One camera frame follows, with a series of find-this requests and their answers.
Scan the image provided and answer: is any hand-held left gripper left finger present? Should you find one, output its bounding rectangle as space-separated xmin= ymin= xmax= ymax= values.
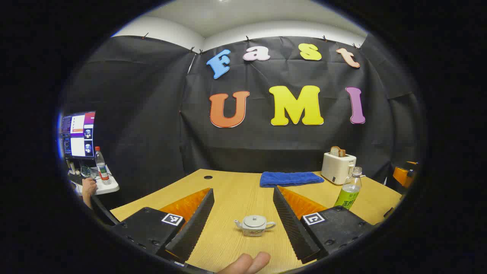
xmin=111 ymin=188 xmax=215 ymax=265

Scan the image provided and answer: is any blue towel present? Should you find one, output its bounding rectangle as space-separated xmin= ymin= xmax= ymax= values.
xmin=259 ymin=172 xmax=325 ymax=188

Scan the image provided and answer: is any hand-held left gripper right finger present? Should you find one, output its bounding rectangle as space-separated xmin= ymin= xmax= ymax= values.
xmin=272 ymin=185 xmax=377 ymax=264

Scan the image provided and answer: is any green label water bottle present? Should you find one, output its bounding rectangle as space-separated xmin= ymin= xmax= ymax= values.
xmin=334 ymin=167 xmax=366 ymax=210

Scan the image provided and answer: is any red cap plastic bottle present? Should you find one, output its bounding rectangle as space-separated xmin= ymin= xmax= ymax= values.
xmin=94 ymin=147 xmax=111 ymax=186

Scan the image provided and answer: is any white side table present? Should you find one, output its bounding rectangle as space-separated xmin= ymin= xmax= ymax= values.
xmin=68 ymin=166 xmax=120 ymax=196

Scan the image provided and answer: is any computer monitor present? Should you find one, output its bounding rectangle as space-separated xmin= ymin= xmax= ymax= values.
xmin=60 ymin=111 xmax=96 ymax=160

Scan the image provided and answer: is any black backdrop cloth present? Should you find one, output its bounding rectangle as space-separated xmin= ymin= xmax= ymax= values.
xmin=63 ymin=35 xmax=423 ymax=206

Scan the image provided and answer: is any white toaster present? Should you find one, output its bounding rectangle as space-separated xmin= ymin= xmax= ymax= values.
xmin=321 ymin=151 xmax=357 ymax=185

